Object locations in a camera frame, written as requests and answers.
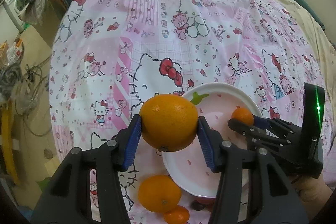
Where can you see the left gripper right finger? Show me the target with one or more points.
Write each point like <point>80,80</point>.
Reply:
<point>252,186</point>

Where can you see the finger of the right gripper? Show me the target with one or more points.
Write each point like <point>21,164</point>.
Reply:
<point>253,132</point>
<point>275,126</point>

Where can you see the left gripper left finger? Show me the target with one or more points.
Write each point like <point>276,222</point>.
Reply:
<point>66,198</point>

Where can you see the small mandarin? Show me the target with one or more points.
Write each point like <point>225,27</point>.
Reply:
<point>179,215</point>
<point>243,115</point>

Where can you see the large orange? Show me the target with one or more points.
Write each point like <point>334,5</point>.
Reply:
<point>159,194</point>
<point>169,122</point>

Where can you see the person's right hand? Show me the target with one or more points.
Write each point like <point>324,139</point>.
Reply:
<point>313,193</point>

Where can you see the pink white strawberry plate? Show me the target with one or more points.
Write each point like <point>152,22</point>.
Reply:
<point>216,102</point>

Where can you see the white washing machine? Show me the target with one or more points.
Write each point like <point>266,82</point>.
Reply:
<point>13,9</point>

